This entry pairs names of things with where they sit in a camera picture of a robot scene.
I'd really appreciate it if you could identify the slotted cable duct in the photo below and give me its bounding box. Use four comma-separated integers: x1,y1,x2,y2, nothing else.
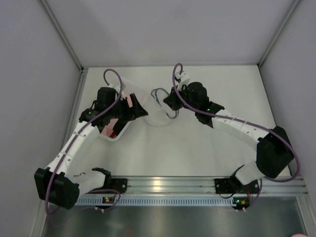
75,196,249,207

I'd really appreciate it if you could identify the right aluminium frame post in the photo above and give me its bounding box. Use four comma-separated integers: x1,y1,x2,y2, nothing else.
257,0,301,67

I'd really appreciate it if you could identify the pink garment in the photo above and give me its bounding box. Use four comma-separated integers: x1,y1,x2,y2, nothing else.
101,94,135,140

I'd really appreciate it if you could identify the aluminium frame post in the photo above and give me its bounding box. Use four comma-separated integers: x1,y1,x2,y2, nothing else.
257,0,301,67
40,0,86,71

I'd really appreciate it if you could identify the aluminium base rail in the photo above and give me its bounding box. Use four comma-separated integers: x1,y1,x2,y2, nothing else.
113,176,308,197

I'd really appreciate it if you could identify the left aluminium frame post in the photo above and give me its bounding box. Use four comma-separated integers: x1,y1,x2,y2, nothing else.
40,0,86,71

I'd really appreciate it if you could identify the white plastic basket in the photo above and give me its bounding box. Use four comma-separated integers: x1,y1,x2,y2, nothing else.
100,77,149,142

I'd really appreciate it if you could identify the black garment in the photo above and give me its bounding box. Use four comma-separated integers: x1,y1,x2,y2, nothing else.
112,120,127,137

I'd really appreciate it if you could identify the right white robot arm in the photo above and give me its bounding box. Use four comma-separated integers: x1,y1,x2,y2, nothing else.
163,82,294,187

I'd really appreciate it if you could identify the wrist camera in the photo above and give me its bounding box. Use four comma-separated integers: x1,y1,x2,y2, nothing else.
109,83,125,93
175,71,190,91

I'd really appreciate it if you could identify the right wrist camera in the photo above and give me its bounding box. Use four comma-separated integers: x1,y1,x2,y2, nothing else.
175,71,190,91

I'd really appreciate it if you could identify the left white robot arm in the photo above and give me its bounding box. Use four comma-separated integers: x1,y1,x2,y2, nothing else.
34,87,148,209

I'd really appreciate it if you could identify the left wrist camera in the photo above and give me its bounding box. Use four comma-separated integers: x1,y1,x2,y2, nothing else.
109,83,125,93

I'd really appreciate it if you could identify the round mesh laundry bag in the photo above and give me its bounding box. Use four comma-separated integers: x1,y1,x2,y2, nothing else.
143,87,179,127

